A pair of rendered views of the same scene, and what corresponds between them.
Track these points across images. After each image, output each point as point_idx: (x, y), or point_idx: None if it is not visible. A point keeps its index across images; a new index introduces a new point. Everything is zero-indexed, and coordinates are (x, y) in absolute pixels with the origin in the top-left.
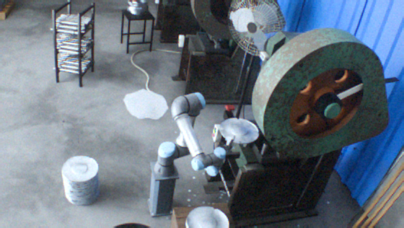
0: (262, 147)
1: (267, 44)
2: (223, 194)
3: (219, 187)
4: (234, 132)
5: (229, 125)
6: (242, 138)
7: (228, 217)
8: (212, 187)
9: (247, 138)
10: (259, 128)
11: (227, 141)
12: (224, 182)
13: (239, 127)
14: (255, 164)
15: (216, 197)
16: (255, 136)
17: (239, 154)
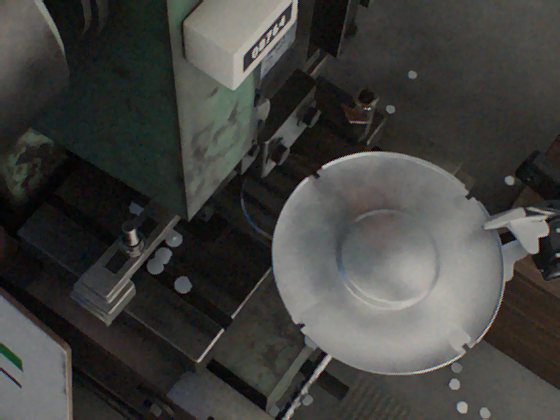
0: (320, 154)
1: (18, 61)
2: (283, 404)
3: (334, 393)
4: (427, 262)
5: (392, 326)
6: (427, 211)
7: (531, 203)
8: (364, 412)
9: (406, 187)
10: (272, 191)
11: (542, 232)
12: (309, 383)
13: (366, 267)
14: (400, 150)
15: (318, 413)
16: (353, 172)
17: (536, 152)
